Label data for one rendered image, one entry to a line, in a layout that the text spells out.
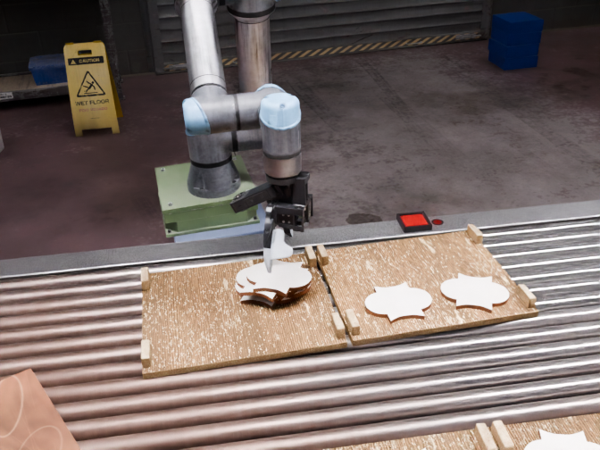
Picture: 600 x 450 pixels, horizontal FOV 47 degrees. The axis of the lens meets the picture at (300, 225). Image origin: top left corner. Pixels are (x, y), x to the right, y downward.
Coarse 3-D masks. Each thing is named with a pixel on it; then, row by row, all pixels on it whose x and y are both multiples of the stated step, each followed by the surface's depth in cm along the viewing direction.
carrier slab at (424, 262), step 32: (352, 256) 167; (384, 256) 167; (416, 256) 167; (448, 256) 166; (480, 256) 166; (352, 288) 156; (512, 288) 154; (384, 320) 146; (416, 320) 146; (448, 320) 145; (480, 320) 145; (512, 320) 147
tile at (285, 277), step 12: (264, 264) 155; (276, 264) 155; (288, 264) 155; (300, 264) 155; (252, 276) 152; (264, 276) 152; (276, 276) 151; (288, 276) 151; (300, 276) 151; (264, 288) 148; (276, 288) 147; (288, 288) 148; (300, 288) 148
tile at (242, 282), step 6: (246, 270) 156; (240, 276) 154; (240, 282) 152; (246, 282) 152; (246, 288) 150; (252, 288) 149; (246, 294) 149; (252, 294) 149; (258, 294) 148; (264, 294) 148; (270, 294) 148; (276, 294) 148; (288, 294) 148; (270, 300) 147
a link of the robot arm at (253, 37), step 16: (224, 0) 158; (240, 0) 159; (256, 0) 159; (272, 0) 162; (240, 16) 162; (256, 16) 162; (240, 32) 167; (256, 32) 166; (240, 48) 170; (256, 48) 169; (240, 64) 174; (256, 64) 172; (240, 80) 177; (256, 80) 175; (240, 144) 186; (256, 144) 187
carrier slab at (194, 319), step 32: (160, 288) 158; (192, 288) 158; (224, 288) 157; (320, 288) 156; (160, 320) 148; (192, 320) 148; (224, 320) 148; (256, 320) 147; (288, 320) 147; (320, 320) 147; (160, 352) 139; (192, 352) 139; (224, 352) 139; (256, 352) 138; (288, 352) 138
